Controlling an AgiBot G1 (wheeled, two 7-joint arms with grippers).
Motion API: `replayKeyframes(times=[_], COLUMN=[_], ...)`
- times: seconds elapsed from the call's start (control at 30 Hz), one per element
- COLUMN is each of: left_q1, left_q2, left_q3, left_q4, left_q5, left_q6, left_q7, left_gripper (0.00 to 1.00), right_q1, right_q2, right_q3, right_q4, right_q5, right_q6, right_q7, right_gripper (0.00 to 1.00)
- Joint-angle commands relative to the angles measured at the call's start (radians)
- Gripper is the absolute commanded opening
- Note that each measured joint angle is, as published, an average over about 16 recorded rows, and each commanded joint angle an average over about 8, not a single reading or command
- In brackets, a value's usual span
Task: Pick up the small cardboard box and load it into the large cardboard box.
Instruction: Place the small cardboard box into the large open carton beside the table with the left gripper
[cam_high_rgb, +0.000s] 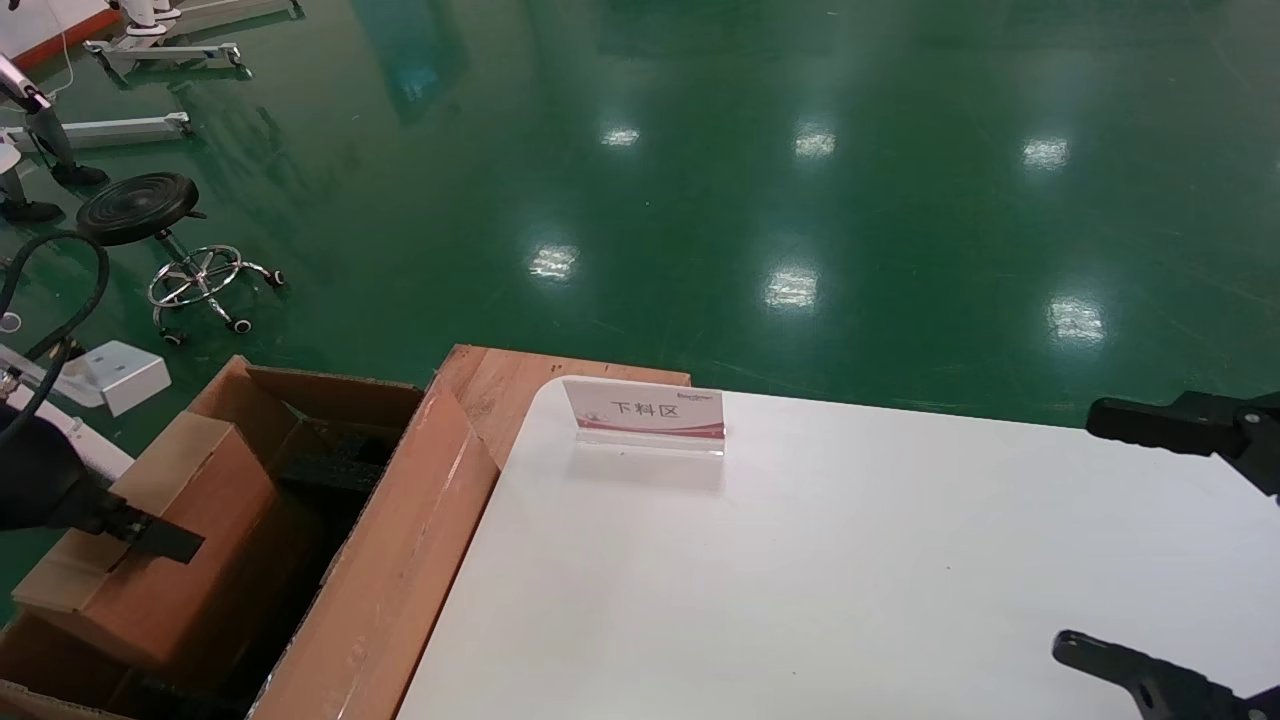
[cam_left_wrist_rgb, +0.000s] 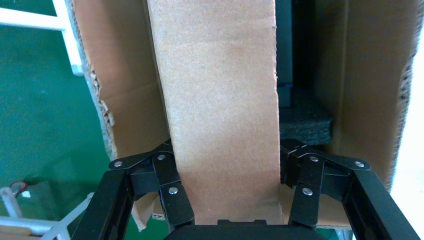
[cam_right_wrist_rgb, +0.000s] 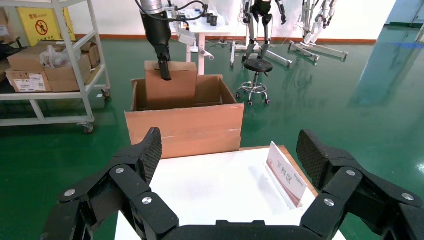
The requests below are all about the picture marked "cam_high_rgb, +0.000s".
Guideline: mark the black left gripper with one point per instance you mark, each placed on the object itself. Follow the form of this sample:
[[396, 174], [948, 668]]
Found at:
[[40, 480]]

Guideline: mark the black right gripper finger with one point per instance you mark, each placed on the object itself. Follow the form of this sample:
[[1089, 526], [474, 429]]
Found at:
[[1200, 425], [1160, 685]]

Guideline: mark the small cardboard box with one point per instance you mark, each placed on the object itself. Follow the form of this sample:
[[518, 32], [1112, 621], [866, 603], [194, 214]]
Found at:
[[190, 570]]

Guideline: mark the large cardboard box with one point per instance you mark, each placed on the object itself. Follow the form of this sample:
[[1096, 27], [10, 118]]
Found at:
[[400, 560]]

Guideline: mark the black foam block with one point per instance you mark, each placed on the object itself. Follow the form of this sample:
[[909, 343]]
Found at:
[[345, 455]]

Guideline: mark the black stool with chrome base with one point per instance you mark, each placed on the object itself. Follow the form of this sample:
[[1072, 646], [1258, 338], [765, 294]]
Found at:
[[135, 205]]

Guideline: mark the white metal stand base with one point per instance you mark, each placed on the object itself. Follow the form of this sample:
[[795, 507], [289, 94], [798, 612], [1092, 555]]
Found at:
[[165, 53], [210, 12], [130, 127]]

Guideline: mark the acrylic sign with red stripe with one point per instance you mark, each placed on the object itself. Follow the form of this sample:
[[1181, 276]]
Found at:
[[650, 410]]

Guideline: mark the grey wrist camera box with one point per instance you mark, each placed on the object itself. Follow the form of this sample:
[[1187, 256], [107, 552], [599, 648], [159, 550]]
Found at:
[[115, 375]]

